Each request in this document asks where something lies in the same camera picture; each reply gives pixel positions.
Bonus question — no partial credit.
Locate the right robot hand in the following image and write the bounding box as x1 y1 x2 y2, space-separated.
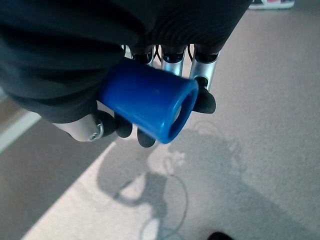
0 0 254 148

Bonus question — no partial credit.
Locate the blue bed crank handle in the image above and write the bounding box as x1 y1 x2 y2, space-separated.
96 58 199 145

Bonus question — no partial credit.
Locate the white shoe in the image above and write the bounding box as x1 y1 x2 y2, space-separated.
248 0 296 10

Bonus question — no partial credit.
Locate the dark robot foot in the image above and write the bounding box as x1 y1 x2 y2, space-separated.
207 231 235 240

